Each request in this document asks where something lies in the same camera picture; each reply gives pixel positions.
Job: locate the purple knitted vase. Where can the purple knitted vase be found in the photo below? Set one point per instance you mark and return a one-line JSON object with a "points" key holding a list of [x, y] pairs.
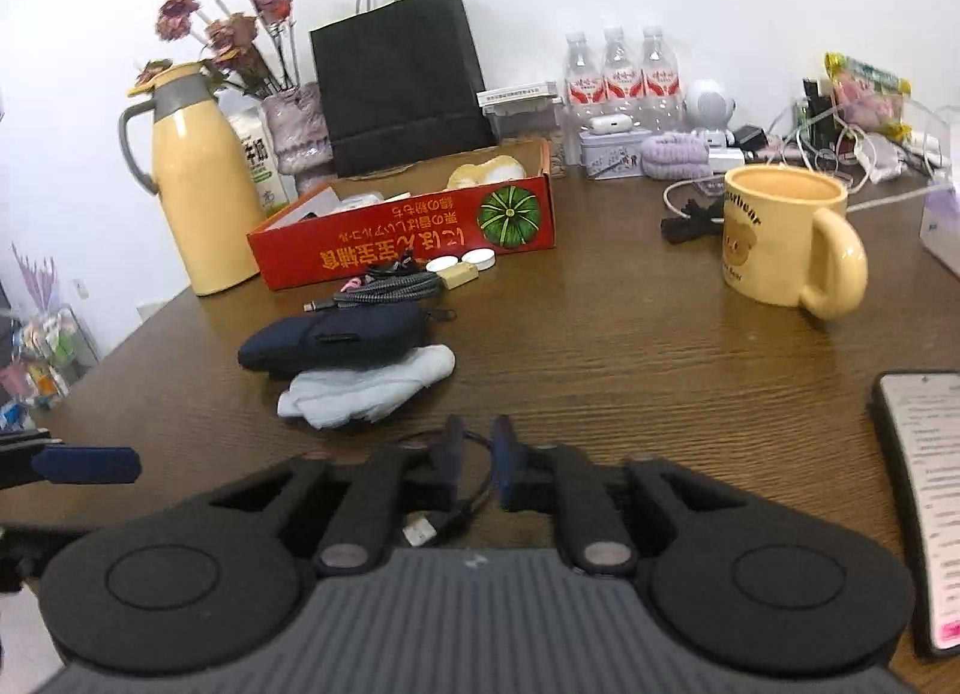
{"points": [[300, 135]]}

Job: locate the purple fluffy headband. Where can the purple fluffy headband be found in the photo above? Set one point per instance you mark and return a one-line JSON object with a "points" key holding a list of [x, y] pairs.
{"points": [[675, 156]]}

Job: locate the white wall outlet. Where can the white wall outlet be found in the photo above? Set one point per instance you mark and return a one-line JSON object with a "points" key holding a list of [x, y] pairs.
{"points": [[81, 289]]}

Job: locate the yellow bear mug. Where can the yellow bear mug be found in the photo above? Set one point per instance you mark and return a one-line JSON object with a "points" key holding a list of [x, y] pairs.
{"points": [[772, 244]]}

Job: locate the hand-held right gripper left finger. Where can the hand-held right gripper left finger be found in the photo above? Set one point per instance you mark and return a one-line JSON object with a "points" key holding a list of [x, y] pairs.
{"points": [[452, 465]]}

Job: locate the white wall vent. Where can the white wall vent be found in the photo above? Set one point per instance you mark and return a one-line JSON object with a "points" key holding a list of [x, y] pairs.
{"points": [[152, 309]]}

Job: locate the white round container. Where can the white round container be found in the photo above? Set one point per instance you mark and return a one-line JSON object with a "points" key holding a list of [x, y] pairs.
{"points": [[442, 264]]}

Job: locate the black power adapter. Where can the black power adapter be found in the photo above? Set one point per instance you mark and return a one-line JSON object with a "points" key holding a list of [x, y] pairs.
{"points": [[748, 139]]}

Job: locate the pink snack packet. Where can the pink snack packet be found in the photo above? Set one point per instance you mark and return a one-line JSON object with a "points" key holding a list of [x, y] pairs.
{"points": [[866, 90]]}

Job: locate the red cardboard box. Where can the red cardboard box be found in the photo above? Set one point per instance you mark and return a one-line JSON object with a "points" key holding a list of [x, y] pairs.
{"points": [[405, 236]]}

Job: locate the yellow thermos jug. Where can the yellow thermos jug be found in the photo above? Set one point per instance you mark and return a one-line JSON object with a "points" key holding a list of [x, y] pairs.
{"points": [[199, 192]]}

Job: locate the black clip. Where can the black clip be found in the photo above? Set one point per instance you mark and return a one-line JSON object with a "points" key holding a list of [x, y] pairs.
{"points": [[690, 225]]}

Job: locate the navy blue zip case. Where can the navy blue zip case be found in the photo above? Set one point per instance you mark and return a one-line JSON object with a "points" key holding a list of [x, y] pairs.
{"points": [[330, 341]]}

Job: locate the grey tin box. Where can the grey tin box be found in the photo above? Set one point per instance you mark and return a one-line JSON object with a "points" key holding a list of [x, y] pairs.
{"points": [[611, 158]]}

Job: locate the white cloth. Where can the white cloth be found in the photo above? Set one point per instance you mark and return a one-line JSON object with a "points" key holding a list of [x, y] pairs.
{"points": [[360, 386]]}

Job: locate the beige wooden block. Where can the beige wooden block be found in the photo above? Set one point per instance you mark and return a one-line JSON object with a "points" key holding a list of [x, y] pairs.
{"points": [[457, 277]]}

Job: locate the white charger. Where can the white charger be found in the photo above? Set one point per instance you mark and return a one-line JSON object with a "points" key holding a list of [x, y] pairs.
{"points": [[726, 160]]}

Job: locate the white earbuds case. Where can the white earbuds case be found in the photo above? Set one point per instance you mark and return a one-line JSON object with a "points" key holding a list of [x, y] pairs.
{"points": [[607, 124]]}

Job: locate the clear plastic case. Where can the clear plastic case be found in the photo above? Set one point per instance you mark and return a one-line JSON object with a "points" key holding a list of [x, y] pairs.
{"points": [[364, 201]]}

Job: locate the black smartphone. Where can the black smartphone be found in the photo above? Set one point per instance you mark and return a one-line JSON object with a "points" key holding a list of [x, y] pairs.
{"points": [[926, 484]]}

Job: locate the white round camera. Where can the white round camera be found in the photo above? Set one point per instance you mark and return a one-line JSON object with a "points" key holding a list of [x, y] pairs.
{"points": [[709, 105]]}

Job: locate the dried rose bouquet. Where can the dried rose bouquet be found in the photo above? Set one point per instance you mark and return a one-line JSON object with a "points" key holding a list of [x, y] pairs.
{"points": [[225, 27]]}

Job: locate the white milk carton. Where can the white milk carton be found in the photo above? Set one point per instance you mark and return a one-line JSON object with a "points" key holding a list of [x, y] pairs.
{"points": [[259, 165]]}

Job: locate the white labelled box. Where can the white labelled box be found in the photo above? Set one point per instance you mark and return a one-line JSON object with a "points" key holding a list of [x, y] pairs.
{"points": [[517, 102]]}

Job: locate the white tissue pack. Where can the white tissue pack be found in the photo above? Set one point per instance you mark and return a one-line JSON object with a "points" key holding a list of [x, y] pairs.
{"points": [[941, 229]]}

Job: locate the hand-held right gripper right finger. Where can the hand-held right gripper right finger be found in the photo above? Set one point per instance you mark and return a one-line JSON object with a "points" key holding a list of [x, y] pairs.
{"points": [[504, 469]]}

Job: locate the small white round lids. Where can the small white round lids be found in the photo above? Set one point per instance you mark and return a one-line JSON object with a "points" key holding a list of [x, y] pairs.
{"points": [[478, 260]]}

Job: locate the black paper bag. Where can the black paper bag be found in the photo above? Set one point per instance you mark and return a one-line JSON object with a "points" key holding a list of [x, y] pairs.
{"points": [[401, 79]]}

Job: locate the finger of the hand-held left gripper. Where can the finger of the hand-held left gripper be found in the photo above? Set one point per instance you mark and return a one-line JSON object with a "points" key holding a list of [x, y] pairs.
{"points": [[86, 465]]}

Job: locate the yellow white plush toy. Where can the yellow white plush toy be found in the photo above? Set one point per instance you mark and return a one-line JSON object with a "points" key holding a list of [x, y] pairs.
{"points": [[487, 173]]}

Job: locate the purple dried lavender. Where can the purple dried lavender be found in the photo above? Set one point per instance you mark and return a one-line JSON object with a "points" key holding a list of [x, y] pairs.
{"points": [[37, 281]]}

